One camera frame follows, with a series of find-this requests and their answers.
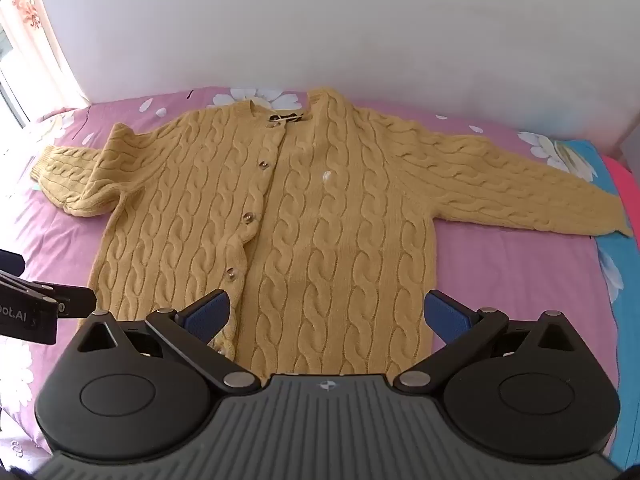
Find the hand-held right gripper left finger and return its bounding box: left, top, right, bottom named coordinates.
left=75, top=289, right=262, bottom=395

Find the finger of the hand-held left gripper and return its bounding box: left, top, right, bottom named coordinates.
left=0, top=249, right=27, bottom=274
left=55, top=286, right=98, bottom=319

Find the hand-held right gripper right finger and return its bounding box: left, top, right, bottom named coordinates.
left=394, top=289, right=577, bottom=395

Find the yellow cable-knit cardigan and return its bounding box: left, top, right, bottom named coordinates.
left=30, top=87, right=634, bottom=379

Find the purple blanket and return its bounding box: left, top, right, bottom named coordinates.
left=0, top=85, right=640, bottom=466

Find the window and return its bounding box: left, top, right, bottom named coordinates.
left=0, top=22, right=28, bottom=133

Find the floral window curtain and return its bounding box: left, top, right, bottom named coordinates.
left=0, top=0, right=92, bottom=128

